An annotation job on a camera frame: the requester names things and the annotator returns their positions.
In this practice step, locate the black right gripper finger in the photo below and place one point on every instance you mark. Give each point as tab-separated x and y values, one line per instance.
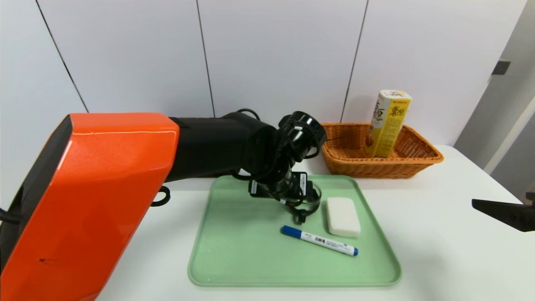
514	215

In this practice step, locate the glass cup with black holder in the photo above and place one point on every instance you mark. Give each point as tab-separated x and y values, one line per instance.
311	207

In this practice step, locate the orange and black left arm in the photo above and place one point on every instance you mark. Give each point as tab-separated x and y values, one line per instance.
104	188

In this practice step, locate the green plastic tray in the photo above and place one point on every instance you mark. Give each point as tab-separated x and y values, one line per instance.
250	259

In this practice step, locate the yellow snack box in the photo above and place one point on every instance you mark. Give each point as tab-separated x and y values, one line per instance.
386	125

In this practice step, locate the dark wall bracket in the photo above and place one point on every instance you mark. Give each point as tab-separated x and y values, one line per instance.
501	68

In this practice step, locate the white eraser block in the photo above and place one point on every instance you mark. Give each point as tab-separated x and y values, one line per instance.
343	217

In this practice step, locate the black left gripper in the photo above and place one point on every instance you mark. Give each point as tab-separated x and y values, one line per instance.
279	187

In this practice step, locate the white marker with blue cap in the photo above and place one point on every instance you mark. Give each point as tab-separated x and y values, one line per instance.
322	241

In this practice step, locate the orange wicker basket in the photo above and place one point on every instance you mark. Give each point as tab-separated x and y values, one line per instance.
376	167

